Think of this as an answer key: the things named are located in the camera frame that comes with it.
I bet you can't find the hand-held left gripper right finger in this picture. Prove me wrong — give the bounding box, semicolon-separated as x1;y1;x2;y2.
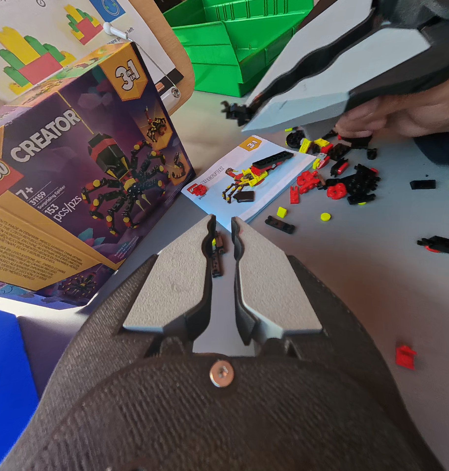
231;216;324;347

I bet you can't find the black lego beam piece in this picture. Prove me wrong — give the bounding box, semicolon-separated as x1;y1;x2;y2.
417;235;449;255

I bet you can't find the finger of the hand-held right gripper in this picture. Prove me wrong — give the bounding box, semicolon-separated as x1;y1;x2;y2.
246;0;380;111
241;26;432;143

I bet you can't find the red lego brick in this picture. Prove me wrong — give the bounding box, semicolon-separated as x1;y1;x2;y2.
396;345;417;369

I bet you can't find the scorpion cover instruction booklet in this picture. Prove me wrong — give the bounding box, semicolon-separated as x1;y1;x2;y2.
181;135;318;224

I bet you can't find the black long lego plate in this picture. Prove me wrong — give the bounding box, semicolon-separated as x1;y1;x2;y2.
252;151;295;170

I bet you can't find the black yellow lego leg assembly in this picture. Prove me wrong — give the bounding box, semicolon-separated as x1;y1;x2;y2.
210;230;226;279

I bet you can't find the black lego clip piece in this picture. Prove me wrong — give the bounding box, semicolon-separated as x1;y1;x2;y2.
221;101;252;126

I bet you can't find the wire page holder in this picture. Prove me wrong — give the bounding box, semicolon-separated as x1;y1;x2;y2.
103;22;182;100

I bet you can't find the printed instruction sheet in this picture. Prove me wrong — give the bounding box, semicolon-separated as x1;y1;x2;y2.
0;0;183;113

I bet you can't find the person's right hand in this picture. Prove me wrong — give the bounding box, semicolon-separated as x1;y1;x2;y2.
334;79;449;140

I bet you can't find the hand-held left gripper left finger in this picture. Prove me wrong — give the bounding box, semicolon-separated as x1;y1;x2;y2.
122;214;218;341

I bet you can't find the lego set box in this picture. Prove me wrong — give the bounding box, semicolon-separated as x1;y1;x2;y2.
0;41;196;306

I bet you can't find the pile of lego pieces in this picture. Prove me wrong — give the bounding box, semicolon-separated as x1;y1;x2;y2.
265;127;449;235

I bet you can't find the blue plastic bin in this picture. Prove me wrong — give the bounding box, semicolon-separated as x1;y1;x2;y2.
0;307;39;471

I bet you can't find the green plastic bin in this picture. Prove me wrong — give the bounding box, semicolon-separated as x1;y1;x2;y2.
163;0;315;98

